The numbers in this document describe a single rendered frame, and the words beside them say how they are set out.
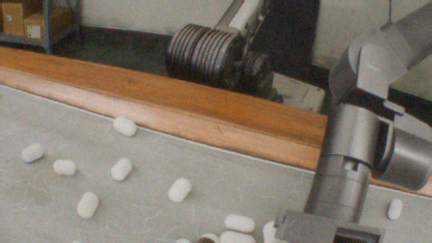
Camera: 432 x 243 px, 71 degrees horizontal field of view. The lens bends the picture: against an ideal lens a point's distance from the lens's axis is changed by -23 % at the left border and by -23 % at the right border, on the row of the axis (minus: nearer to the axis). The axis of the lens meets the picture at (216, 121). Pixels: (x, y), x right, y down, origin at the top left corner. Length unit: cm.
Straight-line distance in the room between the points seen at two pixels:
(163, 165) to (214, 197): 8
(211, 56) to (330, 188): 45
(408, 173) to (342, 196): 8
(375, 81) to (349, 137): 6
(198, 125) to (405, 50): 31
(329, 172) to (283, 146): 20
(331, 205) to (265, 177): 18
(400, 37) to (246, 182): 26
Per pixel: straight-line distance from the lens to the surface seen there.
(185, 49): 74
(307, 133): 53
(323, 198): 31
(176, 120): 53
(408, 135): 37
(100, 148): 51
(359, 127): 33
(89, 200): 41
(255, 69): 99
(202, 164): 48
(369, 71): 34
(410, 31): 42
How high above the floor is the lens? 105
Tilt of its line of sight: 33 degrees down
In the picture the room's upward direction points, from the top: 6 degrees clockwise
